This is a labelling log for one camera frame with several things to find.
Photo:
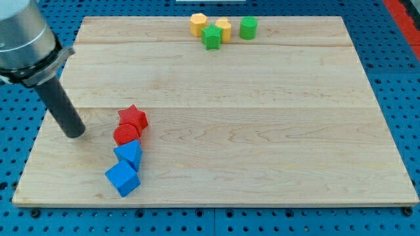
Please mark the blue triangle block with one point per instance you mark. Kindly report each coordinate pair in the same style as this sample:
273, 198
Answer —
130, 152

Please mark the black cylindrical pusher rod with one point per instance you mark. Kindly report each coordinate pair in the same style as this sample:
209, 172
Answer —
61, 108

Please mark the red circle block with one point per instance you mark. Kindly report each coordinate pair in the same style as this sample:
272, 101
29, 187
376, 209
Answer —
125, 133

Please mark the red strip at right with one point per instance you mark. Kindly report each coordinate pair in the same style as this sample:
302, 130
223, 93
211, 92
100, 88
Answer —
406, 23

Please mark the green star block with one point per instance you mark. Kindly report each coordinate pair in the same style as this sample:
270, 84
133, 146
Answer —
211, 37

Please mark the yellow heart block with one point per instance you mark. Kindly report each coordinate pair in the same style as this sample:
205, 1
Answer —
226, 27

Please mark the wooden board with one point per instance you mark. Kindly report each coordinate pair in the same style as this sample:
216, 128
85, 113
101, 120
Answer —
287, 119

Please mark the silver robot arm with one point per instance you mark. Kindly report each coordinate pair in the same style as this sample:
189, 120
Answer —
31, 55

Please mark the red star block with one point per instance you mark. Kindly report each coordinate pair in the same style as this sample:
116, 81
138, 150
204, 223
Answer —
135, 117

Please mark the blue cube block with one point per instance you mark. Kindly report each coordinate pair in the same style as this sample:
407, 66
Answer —
123, 177

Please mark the yellow hexagon block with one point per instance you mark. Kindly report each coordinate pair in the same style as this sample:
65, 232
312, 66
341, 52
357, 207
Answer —
197, 22

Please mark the green circle block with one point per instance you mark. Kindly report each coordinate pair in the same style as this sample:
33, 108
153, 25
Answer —
248, 27

